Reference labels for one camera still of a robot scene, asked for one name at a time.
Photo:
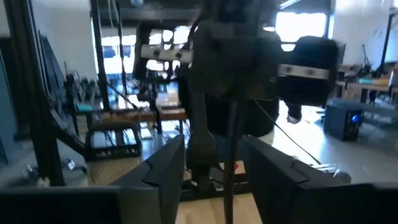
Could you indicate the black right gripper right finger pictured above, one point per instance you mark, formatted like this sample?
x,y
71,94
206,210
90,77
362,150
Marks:
x,y
273,186

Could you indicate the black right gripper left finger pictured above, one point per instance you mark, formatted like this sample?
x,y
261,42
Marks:
x,y
161,186

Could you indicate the black rounded rectangular holder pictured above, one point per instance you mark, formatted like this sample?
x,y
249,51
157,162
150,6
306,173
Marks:
x,y
115,154

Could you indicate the computer tower blue light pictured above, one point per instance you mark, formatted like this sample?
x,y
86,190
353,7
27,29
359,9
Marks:
x,y
339,121

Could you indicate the wooden workbench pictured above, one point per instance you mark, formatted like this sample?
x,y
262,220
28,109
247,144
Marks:
x,y
373,85

